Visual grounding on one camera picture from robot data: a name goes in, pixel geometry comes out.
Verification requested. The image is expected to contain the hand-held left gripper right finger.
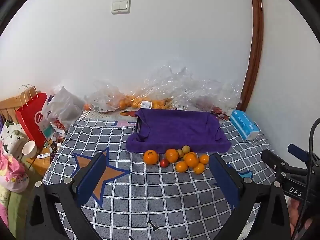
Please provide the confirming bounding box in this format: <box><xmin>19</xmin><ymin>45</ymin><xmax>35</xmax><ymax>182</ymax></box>
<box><xmin>209</xmin><ymin>152</ymin><xmax>292</xmax><ymax>240</ymax></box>

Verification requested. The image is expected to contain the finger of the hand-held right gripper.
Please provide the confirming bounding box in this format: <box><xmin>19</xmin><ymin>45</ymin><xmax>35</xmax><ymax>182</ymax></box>
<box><xmin>261</xmin><ymin>149</ymin><xmax>290</xmax><ymax>174</ymax></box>
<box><xmin>287</xmin><ymin>144</ymin><xmax>310</xmax><ymax>162</ymax></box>

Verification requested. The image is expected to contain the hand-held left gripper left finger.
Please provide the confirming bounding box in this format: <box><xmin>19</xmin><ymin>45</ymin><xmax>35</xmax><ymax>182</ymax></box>
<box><xmin>24</xmin><ymin>151</ymin><xmax>110</xmax><ymax>240</ymax></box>

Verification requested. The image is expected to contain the large orange tangerine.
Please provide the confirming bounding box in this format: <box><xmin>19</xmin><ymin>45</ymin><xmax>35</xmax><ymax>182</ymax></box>
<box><xmin>143</xmin><ymin>150</ymin><xmax>160</xmax><ymax>165</ymax></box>
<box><xmin>165</xmin><ymin>148</ymin><xmax>179</xmax><ymax>163</ymax></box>

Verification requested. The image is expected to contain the purple towel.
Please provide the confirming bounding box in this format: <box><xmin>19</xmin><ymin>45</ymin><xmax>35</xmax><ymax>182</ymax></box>
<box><xmin>125</xmin><ymin>108</ymin><xmax>232</xmax><ymax>153</ymax></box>

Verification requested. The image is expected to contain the pile of red fruits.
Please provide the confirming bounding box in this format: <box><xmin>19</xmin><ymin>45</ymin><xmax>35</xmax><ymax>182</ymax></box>
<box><xmin>210</xmin><ymin>106</ymin><xmax>229</xmax><ymax>119</ymax></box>

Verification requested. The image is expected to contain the person's right hand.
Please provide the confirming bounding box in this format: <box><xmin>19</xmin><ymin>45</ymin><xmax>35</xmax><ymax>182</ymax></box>
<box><xmin>287</xmin><ymin>197</ymin><xmax>313</xmax><ymax>238</ymax></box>

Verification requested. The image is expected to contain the blue tissue pack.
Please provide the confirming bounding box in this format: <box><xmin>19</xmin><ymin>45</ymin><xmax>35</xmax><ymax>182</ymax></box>
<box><xmin>229</xmin><ymin>109</ymin><xmax>261</xmax><ymax>141</ymax></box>

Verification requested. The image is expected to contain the wooden nightstand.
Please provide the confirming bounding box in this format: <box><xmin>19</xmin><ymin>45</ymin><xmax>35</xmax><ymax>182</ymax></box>
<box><xmin>25</xmin><ymin>140</ymin><xmax>60</xmax><ymax>178</ymax></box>

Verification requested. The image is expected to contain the grey checked star blanket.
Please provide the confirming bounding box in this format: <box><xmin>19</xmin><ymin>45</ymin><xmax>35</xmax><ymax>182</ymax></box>
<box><xmin>42</xmin><ymin>119</ymin><xmax>283</xmax><ymax>240</ymax></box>

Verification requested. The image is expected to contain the fruit printed sheet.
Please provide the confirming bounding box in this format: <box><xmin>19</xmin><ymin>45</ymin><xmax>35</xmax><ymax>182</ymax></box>
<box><xmin>80</xmin><ymin>109</ymin><xmax>140</xmax><ymax>128</ymax></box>

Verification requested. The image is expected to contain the white cup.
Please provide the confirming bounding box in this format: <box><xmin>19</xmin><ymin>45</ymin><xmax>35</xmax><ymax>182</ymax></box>
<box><xmin>22</xmin><ymin>140</ymin><xmax>38</xmax><ymax>159</ymax></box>

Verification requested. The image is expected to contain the white plastic bag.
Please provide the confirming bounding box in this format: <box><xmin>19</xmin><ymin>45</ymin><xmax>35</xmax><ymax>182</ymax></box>
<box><xmin>41</xmin><ymin>86</ymin><xmax>87</xmax><ymax>140</ymax></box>

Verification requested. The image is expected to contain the pink printed cloth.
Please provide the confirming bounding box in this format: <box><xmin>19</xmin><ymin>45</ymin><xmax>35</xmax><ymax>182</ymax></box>
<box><xmin>0</xmin><ymin>140</ymin><xmax>30</xmax><ymax>194</ymax></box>

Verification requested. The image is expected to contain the green cloth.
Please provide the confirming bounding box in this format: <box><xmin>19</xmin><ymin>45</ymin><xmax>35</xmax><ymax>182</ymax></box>
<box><xmin>0</xmin><ymin>185</ymin><xmax>33</xmax><ymax>235</ymax></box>

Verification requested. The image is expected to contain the red paper bag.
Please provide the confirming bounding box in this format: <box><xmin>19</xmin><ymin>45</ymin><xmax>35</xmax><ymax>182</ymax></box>
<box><xmin>15</xmin><ymin>84</ymin><xmax>48</xmax><ymax>148</ymax></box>

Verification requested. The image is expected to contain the pile of bagged tangerines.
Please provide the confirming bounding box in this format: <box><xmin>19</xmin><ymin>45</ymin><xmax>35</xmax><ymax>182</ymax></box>
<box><xmin>84</xmin><ymin>94</ymin><xmax>173</xmax><ymax>112</ymax></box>

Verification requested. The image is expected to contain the white floral cloth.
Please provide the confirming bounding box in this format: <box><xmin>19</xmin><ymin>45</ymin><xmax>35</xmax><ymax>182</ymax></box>
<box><xmin>0</xmin><ymin>120</ymin><xmax>29</xmax><ymax>160</ymax></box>

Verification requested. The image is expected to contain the large clear plastic bag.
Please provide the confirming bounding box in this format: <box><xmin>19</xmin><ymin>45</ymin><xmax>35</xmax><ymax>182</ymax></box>
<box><xmin>120</xmin><ymin>60</ymin><xmax>220</xmax><ymax>110</ymax></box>

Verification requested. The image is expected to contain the wooden headboard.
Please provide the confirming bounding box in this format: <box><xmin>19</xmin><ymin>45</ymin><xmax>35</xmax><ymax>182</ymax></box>
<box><xmin>0</xmin><ymin>94</ymin><xmax>28</xmax><ymax>124</ymax></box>

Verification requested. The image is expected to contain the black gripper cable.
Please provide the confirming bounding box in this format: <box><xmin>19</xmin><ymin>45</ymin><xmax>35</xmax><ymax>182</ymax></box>
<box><xmin>292</xmin><ymin>117</ymin><xmax>320</xmax><ymax>233</ymax></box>

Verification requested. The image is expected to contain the brown wooden door frame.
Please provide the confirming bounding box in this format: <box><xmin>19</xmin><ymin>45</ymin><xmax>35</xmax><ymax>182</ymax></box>
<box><xmin>240</xmin><ymin>0</ymin><xmax>265</xmax><ymax>112</ymax></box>

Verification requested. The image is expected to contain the white light switch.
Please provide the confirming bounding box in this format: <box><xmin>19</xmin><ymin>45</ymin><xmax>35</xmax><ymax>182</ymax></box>
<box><xmin>111</xmin><ymin>0</ymin><xmax>131</xmax><ymax>15</ymax></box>

